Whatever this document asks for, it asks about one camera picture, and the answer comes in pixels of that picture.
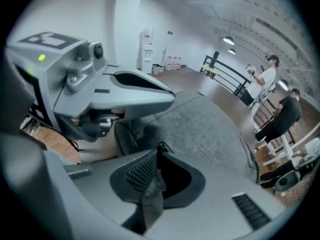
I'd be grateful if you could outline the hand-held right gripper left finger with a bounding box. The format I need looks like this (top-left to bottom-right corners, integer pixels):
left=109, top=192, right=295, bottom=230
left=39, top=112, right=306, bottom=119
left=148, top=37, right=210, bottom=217
left=63, top=148, right=159, bottom=227

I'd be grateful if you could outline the white waste bin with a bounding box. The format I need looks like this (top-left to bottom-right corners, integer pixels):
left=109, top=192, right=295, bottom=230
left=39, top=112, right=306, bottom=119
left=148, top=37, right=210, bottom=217
left=151, top=63, right=165, bottom=75

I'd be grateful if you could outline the grey backpack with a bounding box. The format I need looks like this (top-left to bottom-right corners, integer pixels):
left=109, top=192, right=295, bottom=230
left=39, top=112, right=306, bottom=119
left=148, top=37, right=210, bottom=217
left=113, top=90, right=261, bottom=225

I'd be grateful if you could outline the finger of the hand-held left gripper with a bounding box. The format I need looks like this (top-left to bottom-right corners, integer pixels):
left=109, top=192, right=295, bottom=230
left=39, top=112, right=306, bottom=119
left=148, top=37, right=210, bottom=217
left=93, top=79, right=176, bottom=122

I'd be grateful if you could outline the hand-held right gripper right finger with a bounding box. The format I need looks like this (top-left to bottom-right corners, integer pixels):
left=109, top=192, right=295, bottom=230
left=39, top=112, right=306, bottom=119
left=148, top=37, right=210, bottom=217
left=144, top=150, right=286, bottom=240

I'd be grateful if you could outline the black office chair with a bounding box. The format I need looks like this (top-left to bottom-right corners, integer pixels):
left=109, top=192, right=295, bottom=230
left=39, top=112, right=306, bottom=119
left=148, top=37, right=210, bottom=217
left=259, top=158, right=305, bottom=193

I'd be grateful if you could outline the white water dispenser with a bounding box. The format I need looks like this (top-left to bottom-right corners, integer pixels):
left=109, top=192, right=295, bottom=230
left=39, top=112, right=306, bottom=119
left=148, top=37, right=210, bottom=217
left=138, top=28, right=155, bottom=75

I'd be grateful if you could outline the small yellow wooden table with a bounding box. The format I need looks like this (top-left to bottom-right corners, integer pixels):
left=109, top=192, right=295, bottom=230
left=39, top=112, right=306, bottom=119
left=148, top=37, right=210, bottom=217
left=199, top=63, right=219, bottom=79

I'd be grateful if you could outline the thin metal pole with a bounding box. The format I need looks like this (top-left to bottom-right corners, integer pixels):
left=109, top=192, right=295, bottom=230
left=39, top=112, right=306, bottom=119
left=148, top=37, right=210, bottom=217
left=160, top=47, right=168, bottom=68

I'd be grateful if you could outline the white frame table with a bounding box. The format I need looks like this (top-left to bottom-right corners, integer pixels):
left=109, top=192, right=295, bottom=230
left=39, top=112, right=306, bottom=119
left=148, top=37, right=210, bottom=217
left=254, top=123, right=320, bottom=168

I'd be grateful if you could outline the black metal railing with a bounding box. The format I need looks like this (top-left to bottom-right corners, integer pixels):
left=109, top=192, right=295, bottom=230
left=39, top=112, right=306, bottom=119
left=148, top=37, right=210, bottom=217
left=202, top=50, right=296, bottom=147

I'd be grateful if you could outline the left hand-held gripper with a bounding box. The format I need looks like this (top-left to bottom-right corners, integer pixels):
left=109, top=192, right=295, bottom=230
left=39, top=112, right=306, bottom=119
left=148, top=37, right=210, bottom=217
left=4, top=30, right=176, bottom=143

